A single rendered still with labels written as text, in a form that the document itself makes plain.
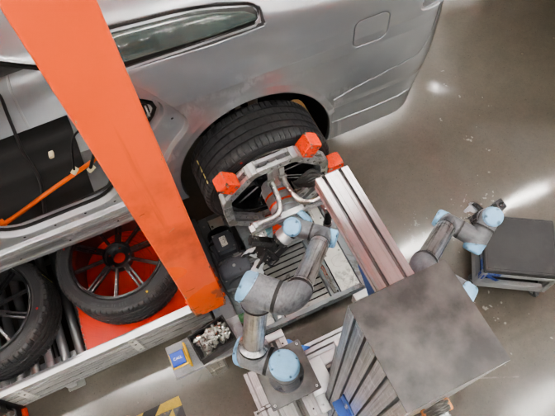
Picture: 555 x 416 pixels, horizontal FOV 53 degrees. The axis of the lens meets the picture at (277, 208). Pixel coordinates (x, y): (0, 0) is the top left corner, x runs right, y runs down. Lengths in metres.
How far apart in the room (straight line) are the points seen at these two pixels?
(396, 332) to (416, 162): 2.68
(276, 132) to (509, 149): 2.02
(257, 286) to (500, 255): 1.74
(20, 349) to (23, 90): 1.33
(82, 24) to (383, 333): 0.87
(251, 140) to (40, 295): 1.41
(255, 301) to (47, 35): 1.09
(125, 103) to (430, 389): 0.92
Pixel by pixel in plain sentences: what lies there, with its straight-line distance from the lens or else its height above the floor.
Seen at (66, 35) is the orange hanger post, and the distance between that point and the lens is 1.19.
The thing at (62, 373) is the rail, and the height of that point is 0.34.
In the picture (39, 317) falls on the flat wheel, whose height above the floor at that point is 0.50.
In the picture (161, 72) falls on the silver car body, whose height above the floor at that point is 1.65.
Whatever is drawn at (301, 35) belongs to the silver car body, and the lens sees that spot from 2.25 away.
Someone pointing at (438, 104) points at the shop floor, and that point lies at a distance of 4.13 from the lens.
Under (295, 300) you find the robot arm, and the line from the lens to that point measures 1.87.
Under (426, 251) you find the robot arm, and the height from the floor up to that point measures 1.41.
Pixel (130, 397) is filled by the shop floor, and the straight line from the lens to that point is 3.37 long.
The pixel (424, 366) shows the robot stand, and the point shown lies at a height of 2.03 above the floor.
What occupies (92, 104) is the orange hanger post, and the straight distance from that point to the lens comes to 1.33.
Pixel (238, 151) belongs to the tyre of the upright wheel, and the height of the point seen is 1.16.
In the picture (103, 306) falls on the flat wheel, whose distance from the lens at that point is 2.99.
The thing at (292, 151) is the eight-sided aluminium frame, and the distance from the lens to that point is 2.47.
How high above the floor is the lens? 3.20
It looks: 63 degrees down
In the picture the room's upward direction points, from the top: 5 degrees counter-clockwise
